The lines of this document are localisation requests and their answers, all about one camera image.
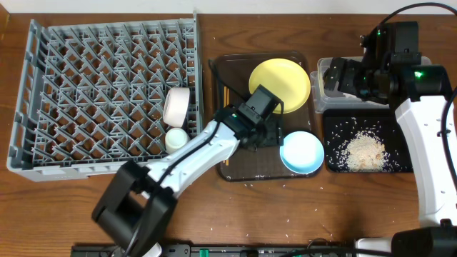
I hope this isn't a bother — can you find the light blue bowl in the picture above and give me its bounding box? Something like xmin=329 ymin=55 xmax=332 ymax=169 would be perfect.
xmin=279 ymin=131 xmax=324 ymax=175

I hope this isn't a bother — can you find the yellow round plate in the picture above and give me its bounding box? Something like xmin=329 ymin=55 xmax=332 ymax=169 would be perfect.
xmin=248 ymin=59 xmax=311 ymax=114

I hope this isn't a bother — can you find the white paper cup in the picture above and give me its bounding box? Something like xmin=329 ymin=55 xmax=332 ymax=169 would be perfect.
xmin=165 ymin=128 xmax=190 ymax=154

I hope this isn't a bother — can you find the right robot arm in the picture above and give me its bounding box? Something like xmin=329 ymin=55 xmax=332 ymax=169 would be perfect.
xmin=321 ymin=21 xmax=456 ymax=256

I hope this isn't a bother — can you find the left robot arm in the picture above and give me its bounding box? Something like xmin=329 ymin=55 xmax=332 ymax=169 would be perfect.
xmin=92 ymin=104 xmax=274 ymax=256

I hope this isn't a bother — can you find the pile of rice waste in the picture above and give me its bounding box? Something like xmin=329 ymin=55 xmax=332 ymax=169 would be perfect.
xmin=326 ymin=116 xmax=410 ymax=172

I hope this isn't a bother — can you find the clear plastic bin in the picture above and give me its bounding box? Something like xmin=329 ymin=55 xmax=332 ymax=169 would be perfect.
xmin=309 ymin=56 xmax=433 ymax=114

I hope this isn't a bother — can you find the left wooden chopstick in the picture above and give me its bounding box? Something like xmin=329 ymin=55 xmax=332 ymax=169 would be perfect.
xmin=224 ymin=87 xmax=227 ymax=107

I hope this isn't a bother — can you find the black rectangular tray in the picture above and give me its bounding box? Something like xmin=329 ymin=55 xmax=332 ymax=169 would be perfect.
xmin=322 ymin=108 xmax=415 ymax=173

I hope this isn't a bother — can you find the grey plastic dish rack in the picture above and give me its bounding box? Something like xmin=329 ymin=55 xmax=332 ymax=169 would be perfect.
xmin=6 ymin=17 xmax=204 ymax=182

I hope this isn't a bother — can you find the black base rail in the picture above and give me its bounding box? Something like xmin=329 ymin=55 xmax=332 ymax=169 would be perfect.
xmin=69 ymin=240 xmax=368 ymax=257

